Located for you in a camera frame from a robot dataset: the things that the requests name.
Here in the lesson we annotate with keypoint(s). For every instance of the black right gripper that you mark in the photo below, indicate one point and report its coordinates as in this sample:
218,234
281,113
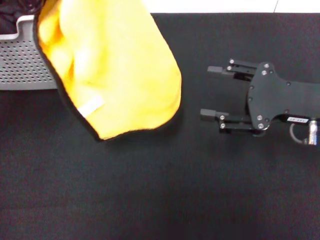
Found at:
270,97

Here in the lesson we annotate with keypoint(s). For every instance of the yellow and grey towel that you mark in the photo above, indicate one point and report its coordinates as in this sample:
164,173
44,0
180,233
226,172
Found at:
112,62

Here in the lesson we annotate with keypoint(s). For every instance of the black tablecloth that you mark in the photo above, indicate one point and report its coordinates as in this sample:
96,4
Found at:
160,187

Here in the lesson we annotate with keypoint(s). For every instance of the grey perforated plastic storage box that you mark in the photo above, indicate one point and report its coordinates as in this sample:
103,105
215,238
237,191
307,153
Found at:
20,62

